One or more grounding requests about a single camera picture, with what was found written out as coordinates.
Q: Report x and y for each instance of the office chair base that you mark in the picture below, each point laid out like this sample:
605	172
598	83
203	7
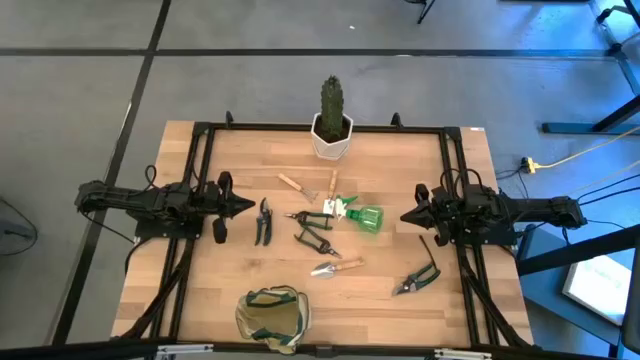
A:
614	48

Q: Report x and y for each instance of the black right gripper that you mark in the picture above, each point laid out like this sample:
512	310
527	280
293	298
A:
435	210

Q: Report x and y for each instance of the black desk leg frame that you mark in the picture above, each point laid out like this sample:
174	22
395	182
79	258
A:
570	128

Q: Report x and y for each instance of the black stand leg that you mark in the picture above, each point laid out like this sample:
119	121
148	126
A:
425	12

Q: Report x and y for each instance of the silver aluminium bracket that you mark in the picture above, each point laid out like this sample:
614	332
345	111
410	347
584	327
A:
462	354
185	349

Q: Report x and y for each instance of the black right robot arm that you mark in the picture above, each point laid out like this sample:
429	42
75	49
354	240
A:
540	210

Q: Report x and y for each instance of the green plastic spray bottle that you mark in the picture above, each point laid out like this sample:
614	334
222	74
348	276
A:
367	219

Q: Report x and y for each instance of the beige green-trimmed gardening bag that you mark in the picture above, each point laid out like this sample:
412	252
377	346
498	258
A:
270	320

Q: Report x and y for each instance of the yellow power strip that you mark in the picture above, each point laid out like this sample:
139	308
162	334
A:
531	165

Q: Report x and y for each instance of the black diagonal rig beam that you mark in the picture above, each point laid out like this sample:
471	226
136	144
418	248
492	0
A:
575	252

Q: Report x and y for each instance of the black metal table frame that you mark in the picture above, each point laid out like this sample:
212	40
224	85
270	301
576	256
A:
250	126

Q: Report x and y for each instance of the white faceted plant pot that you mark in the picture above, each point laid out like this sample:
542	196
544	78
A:
327	150

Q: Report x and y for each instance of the desk surface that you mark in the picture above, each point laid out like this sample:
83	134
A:
545	290

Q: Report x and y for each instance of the black rig crossbar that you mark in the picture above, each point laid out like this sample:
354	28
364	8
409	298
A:
75	350

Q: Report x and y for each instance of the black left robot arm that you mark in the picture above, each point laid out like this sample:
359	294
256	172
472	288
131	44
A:
125	200

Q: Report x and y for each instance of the tall green cactus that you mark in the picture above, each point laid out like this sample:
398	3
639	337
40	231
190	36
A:
332	105

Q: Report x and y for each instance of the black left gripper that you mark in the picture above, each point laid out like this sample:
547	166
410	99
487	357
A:
222	204

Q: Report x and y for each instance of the white flat panel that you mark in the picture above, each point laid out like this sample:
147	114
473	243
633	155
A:
597	287

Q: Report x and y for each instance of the dark green pruning shears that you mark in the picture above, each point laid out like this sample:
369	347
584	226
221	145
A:
260	227

